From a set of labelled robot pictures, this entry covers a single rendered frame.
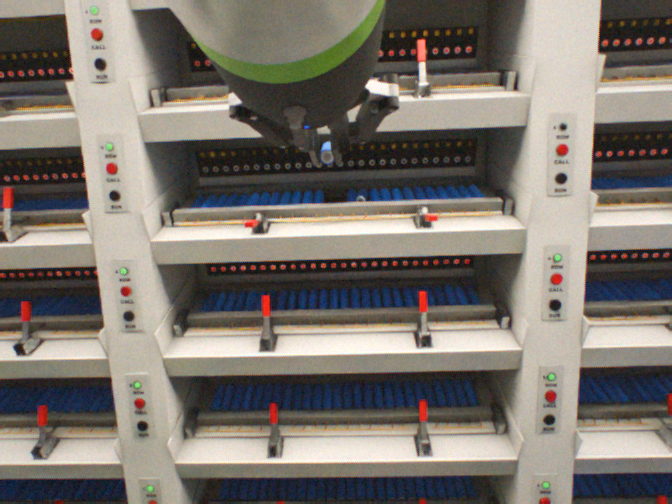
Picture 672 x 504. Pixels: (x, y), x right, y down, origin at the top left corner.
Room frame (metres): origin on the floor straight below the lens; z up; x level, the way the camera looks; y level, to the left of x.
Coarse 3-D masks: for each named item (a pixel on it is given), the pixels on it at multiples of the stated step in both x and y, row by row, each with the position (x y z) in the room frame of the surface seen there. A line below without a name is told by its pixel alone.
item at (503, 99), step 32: (384, 32) 0.79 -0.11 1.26; (416, 32) 0.78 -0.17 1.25; (448, 32) 0.78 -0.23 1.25; (192, 64) 0.82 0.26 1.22; (384, 64) 0.80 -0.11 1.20; (416, 64) 0.80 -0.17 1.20; (448, 64) 0.80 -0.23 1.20; (512, 64) 0.70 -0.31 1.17; (160, 96) 0.70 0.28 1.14; (192, 96) 0.71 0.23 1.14; (224, 96) 0.71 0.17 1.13; (416, 96) 0.65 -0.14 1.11; (448, 96) 0.65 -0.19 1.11; (480, 96) 0.64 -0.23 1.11; (512, 96) 0.63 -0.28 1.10; (160, 128) 0.66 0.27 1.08; (192, 128) 0.66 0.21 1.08; (224, 128) 0.66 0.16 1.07; (320, 128) 0.65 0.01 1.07; (384, 128) 0.65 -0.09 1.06; (416, 128) 0.65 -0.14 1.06; (448, 128) 0.65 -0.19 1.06
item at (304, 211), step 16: (192, 208) 0.71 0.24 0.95; (208, 208) 0.71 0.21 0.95; (224, 208) 0.70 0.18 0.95; (240, 208) 0.70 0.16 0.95; (256, 208) 0.69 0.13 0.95; (272, 208) 0.69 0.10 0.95; (288, 208) 0.69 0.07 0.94; (304, 208) 0.69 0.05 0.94; (320, 208) 0.69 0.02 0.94; (336, 208) 0.69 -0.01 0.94; (352, 208) 0.68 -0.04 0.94; (368, 208) 0.68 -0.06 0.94; (384, 208) 0.68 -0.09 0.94; (400, 208) 0.68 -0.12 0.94; (432, 208) 0.68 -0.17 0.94; (448, 208) 0.68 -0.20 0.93; (464, 208) 0.68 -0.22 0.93; (480, 208) 0.68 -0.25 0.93; (496, 208) 0.68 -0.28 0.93; (192, 224) 0.68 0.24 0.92; (208, 224) 0.68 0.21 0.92; (224, 224) 0.68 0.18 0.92
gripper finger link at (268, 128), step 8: (232, 112) 0.31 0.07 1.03; (240, 112) 0.31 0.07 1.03; (248, 112) 0.32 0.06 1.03; (240, 120) 0.33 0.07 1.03; (248, 120) 0.33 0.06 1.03; (256, 120) 0.33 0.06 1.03; (264, 120) 0.34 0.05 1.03; (272, 120) 0.36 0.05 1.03; (256, 128) 0.35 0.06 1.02; (264, 128) 0.35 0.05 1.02; (272, 128) 0.36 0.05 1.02; (280, 128) 0.38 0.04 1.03; (264, 136) 0.37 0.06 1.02; (272, 136) 0.37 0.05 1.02; (280, 136) 0.38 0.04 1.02; (280, 144) 0.40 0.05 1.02; (288, 144) 0.40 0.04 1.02
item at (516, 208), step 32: (512, 192) 0.68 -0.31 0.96; (160, 224) 0.69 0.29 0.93; (288, 224) 0.68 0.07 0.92; (320, 224) 0.68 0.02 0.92; (352, 224) 0.67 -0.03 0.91; (384, 224) 0.67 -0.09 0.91; (448, 224) 0.65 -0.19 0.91; (480, 224) 0.65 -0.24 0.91; (512, 224) 0.64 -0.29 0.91; (160, 256) 0.66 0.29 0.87; (192, 256) 0.66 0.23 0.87; (224, 256) 0.66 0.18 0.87; (256, 256) 0.66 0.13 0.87; (288, 256) 0.66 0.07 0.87; (320, 256) 0.65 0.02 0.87; (352, 256) 0.65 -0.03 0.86; (384, 256) 0.65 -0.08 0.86; (416, 256) 0.65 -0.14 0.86
